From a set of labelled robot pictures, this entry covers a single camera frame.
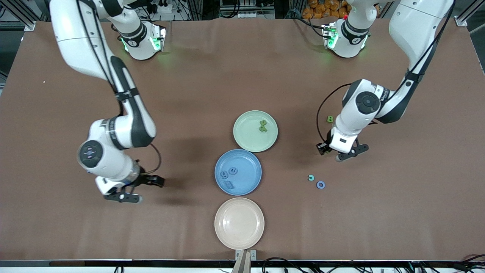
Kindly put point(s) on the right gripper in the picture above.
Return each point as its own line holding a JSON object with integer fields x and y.
{"x": 145, "y": 179}

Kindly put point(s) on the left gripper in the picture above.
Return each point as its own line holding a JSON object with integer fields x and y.
{"x": 323, "y": 148}

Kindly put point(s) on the green small letter b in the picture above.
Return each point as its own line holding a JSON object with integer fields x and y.
{"x": 261, "y": 130}

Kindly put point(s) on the blue number 6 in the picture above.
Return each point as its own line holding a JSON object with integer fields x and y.
{"x": 222, "y": 177}

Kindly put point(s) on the blue letter E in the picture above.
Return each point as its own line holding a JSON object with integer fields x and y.
{"x": 229, "y": 185}

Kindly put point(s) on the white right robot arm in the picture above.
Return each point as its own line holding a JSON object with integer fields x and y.
{"x": 75, "y": 38}

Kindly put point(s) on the blue letter O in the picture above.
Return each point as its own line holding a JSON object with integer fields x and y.
{"x": 318, "y": 185}

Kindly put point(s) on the pale green plate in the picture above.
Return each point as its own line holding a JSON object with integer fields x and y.
{"x": 250, "y": 134}

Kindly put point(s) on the blue plate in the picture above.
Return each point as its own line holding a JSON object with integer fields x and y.
{"x": 246, "y": 163}

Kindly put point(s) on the beige plate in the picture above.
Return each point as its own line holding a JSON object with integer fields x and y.
{"x": 239, "y": 223}

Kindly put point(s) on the brown paper table cover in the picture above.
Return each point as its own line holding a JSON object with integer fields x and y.
{"x": 242, "y": 76}

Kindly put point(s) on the orange bagged items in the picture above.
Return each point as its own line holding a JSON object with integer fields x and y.
{"x": 322, "y": 9}

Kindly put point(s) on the white power strip with plugs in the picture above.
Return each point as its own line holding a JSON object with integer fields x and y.
{"x": 161, "y": 7}

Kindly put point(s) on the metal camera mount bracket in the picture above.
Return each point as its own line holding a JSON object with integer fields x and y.
{"x": 253, "y": 254}

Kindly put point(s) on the aluminium frame post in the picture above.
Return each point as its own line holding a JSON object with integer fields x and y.
{"x": 195, "y": 9}

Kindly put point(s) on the aluminium frame extrusion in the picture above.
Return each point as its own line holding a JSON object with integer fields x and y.
{"x": 28, "y": 23}
{"x": 464, "y": 18}

